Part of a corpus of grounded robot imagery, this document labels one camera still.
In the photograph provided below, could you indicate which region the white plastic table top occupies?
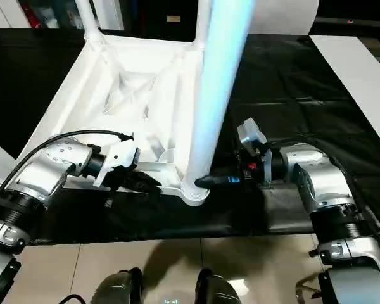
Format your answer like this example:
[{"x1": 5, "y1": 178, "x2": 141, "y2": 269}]
[{"x1": 0, "y1": 33, "x2": 213, "y2": 208}]

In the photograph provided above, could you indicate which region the black work mat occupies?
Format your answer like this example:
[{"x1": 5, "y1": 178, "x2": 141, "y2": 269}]
[{"x1": 0, "y1": 27, "x2": 380, "y2": 244}]

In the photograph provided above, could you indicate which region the dark right robot foot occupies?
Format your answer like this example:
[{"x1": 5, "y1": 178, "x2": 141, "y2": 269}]
[{"x1": 195, "y1": 267, "x2": 242, "y2": 304}]

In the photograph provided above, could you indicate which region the dark robot foot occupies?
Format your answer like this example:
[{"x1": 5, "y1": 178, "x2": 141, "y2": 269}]
[
  {"x1": 94, "y1": 267, "x2": 144, "y2": 304},
  {"x1": 195, "y1": 267, "x2": 242, "y2": 304}
]

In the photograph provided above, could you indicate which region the dark left robot foot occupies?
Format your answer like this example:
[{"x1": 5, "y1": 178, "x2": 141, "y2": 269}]
[{"x1": 94, "y1": 267, "x2": 144, "y2": 304}]

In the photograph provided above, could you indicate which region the black box with gold label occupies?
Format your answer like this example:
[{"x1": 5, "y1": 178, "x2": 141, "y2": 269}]
[{"x1": 123, "y1": 0, "x2": 201, "y2": 41}]

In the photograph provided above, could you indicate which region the grey cushion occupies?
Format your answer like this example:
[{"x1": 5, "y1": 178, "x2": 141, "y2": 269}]
[{"x1": 248, "y1": 0, "x2": 320, "y2": 35}]

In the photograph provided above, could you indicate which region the white glass-door cabinet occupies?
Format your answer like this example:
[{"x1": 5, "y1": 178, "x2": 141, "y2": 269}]
[{"x1": 0, "y1": 0, "x2": 127, "y2": 31}]

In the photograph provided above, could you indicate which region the black bar with red mark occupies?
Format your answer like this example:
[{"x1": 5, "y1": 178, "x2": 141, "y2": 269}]
[{"x1": 314, "y1": 16, "x2": 380, "y2": 27}]

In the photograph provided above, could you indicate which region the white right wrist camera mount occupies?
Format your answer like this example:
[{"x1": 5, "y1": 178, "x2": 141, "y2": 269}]
[{"x1": 236, "y1": 117, "x2": 274, "y2": 188}]

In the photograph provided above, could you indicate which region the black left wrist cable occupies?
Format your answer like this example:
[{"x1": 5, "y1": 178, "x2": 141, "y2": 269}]
[{"x1": 0, "y1": 129, "x2": 136, "y2": 191}]

